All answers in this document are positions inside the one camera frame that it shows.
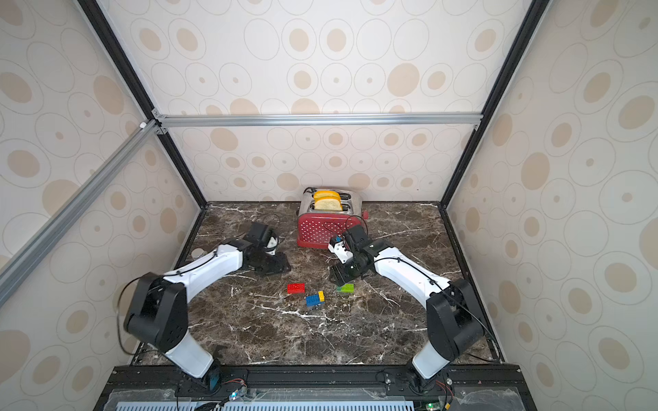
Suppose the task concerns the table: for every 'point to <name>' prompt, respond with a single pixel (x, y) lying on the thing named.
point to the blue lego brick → (312, 300)
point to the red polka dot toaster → (316, 229)
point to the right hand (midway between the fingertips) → (336, 279)
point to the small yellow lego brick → (321, 295)
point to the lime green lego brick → (348, 288)
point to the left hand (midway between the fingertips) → (290, 266)
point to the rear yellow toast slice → (326, 193)
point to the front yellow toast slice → (328, 203)
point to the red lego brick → (297, 288)
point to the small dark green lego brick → (338, 288)
